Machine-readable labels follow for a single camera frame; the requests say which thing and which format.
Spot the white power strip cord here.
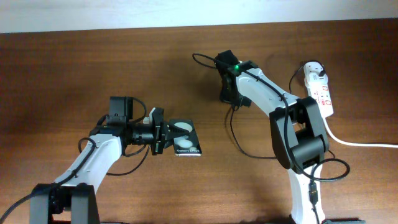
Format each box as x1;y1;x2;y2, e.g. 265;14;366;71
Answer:
320;117;398;149

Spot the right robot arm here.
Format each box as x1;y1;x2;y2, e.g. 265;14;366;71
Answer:
214;50;329;223

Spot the white power strip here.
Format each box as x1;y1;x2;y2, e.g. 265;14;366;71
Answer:
303;62;335;119

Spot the white usb charger adapter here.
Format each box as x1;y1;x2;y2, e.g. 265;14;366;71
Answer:
303;61;328;88

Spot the black smartphone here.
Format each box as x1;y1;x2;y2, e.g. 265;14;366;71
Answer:
170;119;202;157

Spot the black usb charging cable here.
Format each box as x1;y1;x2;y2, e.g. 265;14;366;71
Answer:
229;60;326;160

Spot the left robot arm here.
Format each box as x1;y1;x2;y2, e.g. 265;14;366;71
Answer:
29;96;201;223

